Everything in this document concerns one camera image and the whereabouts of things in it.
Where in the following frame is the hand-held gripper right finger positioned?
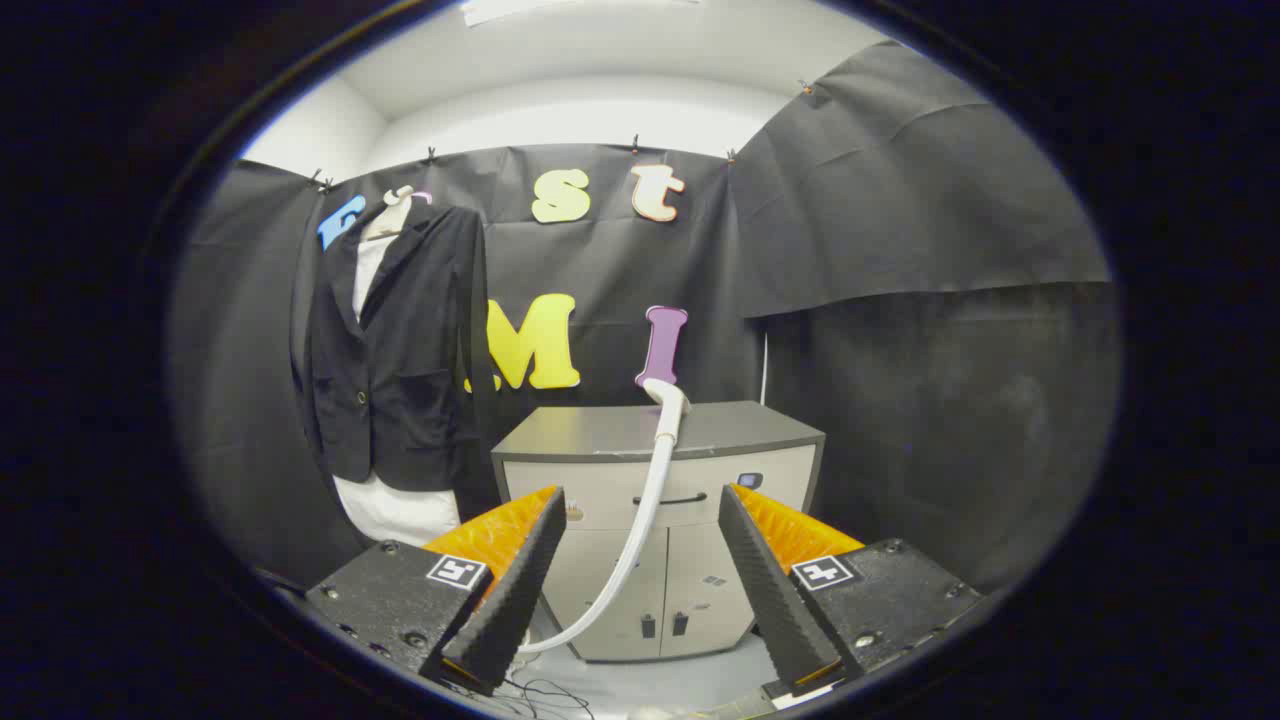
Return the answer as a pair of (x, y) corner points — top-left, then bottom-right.
(717, 483), (986, 701)

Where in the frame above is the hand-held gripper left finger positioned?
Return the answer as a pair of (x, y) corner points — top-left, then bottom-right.
(305, 485), (568, 698)

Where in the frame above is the white shirt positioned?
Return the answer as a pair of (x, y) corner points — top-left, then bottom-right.
(332, 232), (463, 549)

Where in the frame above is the white garment steamer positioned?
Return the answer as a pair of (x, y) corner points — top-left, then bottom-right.
(515, 377), (693, 658)

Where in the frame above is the black blazer jacket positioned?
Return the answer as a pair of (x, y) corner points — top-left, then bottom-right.
(290, 203), (501, 496)

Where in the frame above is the cream clothes hanger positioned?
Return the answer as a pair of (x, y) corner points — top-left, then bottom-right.
(362, 186), (433, 241)

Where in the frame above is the grey cabinet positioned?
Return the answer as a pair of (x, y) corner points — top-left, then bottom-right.
(490, 400), (827, 663)

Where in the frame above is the black backdrop cloth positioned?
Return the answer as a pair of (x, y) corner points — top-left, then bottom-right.
(170, 40), (1121, 601)

